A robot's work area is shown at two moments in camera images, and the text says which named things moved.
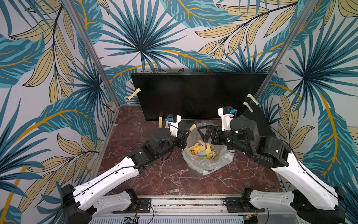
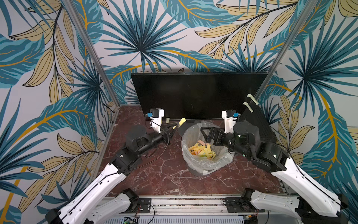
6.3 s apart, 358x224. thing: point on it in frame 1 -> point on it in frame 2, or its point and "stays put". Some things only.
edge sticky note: (138, 90) -> (182, 122)
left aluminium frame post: (72, 9) stays put
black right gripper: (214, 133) stays put
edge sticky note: (253, 99) stays put
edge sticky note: (248, 106) stays put
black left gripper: (182, 137) -> (168, 126)
